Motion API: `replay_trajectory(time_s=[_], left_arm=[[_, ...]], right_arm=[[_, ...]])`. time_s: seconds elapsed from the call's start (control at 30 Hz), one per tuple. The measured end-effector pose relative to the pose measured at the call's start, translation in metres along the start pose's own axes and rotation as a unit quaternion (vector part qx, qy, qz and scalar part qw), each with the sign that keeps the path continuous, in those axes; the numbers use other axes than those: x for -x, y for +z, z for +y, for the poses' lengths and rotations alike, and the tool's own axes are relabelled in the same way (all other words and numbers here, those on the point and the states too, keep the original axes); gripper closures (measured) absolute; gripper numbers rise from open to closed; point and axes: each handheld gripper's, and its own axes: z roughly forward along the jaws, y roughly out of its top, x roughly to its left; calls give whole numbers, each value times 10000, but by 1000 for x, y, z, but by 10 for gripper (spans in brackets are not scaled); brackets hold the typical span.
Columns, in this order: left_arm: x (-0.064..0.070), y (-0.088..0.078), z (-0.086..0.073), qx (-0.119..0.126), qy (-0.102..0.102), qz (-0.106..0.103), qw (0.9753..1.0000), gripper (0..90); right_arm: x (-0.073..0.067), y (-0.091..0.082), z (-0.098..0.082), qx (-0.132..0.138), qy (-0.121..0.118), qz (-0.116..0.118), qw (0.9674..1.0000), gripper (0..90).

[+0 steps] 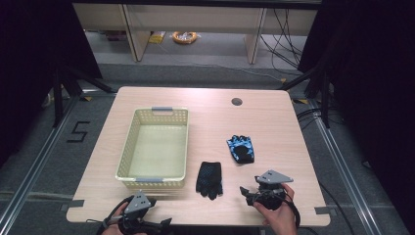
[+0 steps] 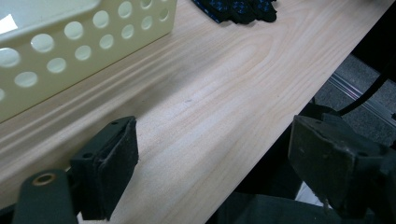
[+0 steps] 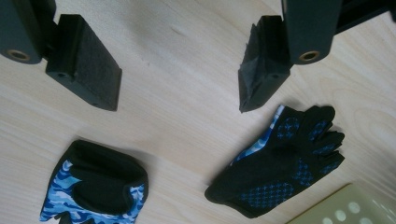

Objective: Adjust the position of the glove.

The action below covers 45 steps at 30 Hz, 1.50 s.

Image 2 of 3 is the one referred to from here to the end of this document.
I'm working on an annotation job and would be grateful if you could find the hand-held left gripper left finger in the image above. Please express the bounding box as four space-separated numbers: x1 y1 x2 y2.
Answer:
69 116 140 221

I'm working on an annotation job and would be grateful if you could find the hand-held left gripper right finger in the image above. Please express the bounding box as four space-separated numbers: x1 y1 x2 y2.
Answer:
288 113 396 220

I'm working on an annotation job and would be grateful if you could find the cream perforated plastic basket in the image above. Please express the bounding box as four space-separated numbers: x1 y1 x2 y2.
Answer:
0 0 178 124

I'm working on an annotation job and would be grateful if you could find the dark blue patterned cloth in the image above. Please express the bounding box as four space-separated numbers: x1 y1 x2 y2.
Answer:
191 0 278 25

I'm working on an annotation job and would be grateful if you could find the black cable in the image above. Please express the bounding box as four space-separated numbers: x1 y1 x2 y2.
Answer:
337 63 395 117

